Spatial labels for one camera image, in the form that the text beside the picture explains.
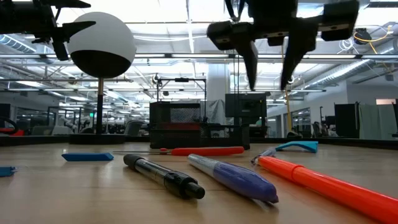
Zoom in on red handled scissors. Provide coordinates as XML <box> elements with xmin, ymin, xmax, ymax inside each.
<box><xmin>113</xmin><ymin>146</ymin><xmax>246</xmax><ymax>157</ymax></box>

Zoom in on blue eraser block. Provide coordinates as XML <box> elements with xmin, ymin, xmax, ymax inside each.
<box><xmin>61</xmin><ymin>152</ymin><xmax>115</xmax><ymax>162</ymax></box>

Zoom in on purple marker pen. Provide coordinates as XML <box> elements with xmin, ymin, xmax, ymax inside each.
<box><xmin>187</xmin><ymin>153</ymin><xmax>280</xmax><ymax>205</ymax></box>

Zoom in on orange highlighter marker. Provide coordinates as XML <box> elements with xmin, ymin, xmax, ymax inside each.
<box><xmin>251</xmin><ymin>148</ymin><xmax>398</xmax><ymax>224</ymax></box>

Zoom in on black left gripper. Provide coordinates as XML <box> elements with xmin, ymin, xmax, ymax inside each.
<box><xmin>0</xmin><ymin>0</ymin><xmax>96</xmax><ymax>62</ymax></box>

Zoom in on small blue binder clip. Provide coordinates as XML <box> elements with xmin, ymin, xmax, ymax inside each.
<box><xmin>0</xmin><ymin>166</ymin><xmax>17</xmax><ymax>178</ymax></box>

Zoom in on black ceiling cable reel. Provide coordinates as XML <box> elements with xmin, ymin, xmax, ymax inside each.
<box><xmin>353</xmin><ymin>27</ymin><xmax>373</xmax><ymax>45</ymax></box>

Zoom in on blue sticky note pad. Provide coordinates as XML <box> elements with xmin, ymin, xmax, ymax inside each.
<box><xmin>275</xmin><ymin>140</ymin><xmax>319</xmax><ymax>154</ymax></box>

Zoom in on yellow hanging cable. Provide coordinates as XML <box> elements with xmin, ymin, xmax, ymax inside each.
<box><xmin>280</xmin><ymin>45</ymin><xmax>294</xmax><ymax>133</ymax></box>

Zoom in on black mesh desk organizer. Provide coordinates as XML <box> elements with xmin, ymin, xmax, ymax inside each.
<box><xmin>149</xmin><ymin>101</ymin><xmax>251</xmax><ymax>151</ymax></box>

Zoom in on pale green cloth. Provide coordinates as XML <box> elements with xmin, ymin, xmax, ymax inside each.
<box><xmin>359</xmin><ymin>103</ymin><xmax>398</xmax><ymax>140</ymax></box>

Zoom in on red cart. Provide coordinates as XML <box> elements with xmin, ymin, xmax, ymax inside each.
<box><xmin>0</xmin><ymin>115</ymin><xmax>25</xmax><ymax>137</ymax></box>

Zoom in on black metal rack frame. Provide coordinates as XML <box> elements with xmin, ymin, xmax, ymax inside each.
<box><xmin>156</xmin><ymin>77</ymin><xmax>208</xmax><ymax>124</ymax></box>

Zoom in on black cabinet panel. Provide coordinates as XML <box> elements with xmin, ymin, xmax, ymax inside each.
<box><xmin>334</xmin><ymin>102</ymin><xmax>361</xmax><ymax>139</ymax></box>

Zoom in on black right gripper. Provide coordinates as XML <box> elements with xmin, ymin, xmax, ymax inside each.
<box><xmin>206</xmin><ymin>0</ymin><xmax>360</xmax><ymax>91</ymax></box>

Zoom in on white globe table lamp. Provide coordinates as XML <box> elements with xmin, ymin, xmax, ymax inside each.
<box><xmin>66</xmin><ymin>11</ymin><xmax>137</xmax><ymax>145</ymax></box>

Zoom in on black aluminium table frame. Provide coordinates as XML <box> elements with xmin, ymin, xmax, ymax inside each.
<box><xmin>0</xmin><ymin>134</ymin><xmax>398</xmax><ymax>151</ymax></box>

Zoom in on black pen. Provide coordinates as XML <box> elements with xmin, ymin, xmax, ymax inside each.
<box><xmin>123</xmin><ymin>153</ymin><xmax>206</xmax><ymax>200</ymax></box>

